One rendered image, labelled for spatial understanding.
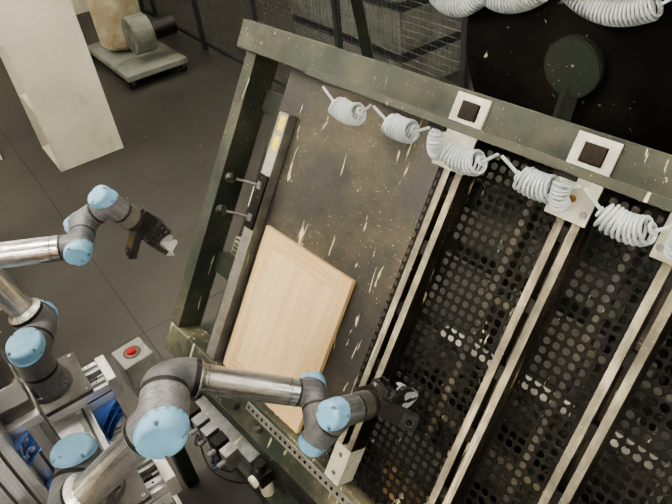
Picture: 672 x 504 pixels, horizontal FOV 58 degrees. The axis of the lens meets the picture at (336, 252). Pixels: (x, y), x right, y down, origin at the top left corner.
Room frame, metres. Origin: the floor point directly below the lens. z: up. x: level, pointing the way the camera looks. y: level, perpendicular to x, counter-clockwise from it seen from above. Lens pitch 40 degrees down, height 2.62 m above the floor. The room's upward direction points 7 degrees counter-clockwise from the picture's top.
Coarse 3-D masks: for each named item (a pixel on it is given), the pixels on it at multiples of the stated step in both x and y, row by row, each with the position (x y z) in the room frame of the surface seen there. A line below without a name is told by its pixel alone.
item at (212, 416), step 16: (208, 400) 1.48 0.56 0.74; (192, 416) 1.41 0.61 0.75; (208, 416) 1.39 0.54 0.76; (224, 416) 1.40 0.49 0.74; (192, 432) 1.35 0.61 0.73; (208, 432) 1.32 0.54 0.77; (224, 432) 1.33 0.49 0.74; (240, 432) 1.32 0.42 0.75; (224, 448) 1.25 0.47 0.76; (240, 448) 1.25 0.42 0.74; (256, 448) 1.24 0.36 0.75; (208, 464) 1.30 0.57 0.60; (256, 464) 1.15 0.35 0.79; (272, 464) 1.16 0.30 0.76; (256, 480) 1.12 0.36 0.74; (272, 480) 1.14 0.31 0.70
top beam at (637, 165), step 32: (256, 32) 2.07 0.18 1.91; (288, 32) 1.96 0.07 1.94; (288, 64) 1.89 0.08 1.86; (320, 64) 1.79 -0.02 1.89; (352, 64) 1.70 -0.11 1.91; (384, 64) 1.62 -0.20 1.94; (416, 96) 1.49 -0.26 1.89; (448, 96) 1.42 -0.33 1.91; (480, 96) 1.36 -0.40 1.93; (512, 128) 1.26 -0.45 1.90; (544, 128) 1.21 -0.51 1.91; (576, 128) 1.16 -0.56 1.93; (640, 160) 1.03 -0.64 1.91
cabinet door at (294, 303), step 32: (288, 256) 1.58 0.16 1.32; (256, 288) 1.60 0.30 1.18; (288, 288) 1.52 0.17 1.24; (320, 288) 1.44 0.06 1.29; (352, 288) 1.37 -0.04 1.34; (256, 320) 1.53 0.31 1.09; (288, 320) 1.45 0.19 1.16; (320, 320) 1.37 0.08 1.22; (256, 352) 1.46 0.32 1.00; (288, 352) 1.38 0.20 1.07; (320, 352) 1.30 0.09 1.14; (288, 416) 1.24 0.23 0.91
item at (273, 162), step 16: (288, 128) 1.86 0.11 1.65; (288, 144) 1.85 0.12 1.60; (272, 160) 1.82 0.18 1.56; (272, 176) 1.80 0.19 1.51; (272, 192) 1.79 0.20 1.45; (256, 224) 1.73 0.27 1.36; (240, 240) 1.74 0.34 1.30; (256, 240) 1.72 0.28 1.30; (240, 256) 1.70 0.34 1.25; (240, 272) 1.67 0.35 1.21; (240, 288) 1.66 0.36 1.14; (224, 304) 1.64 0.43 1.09; (224, 320) 1.60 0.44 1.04; (224, 336) 1.59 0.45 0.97; (208, 352) 1.57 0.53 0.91
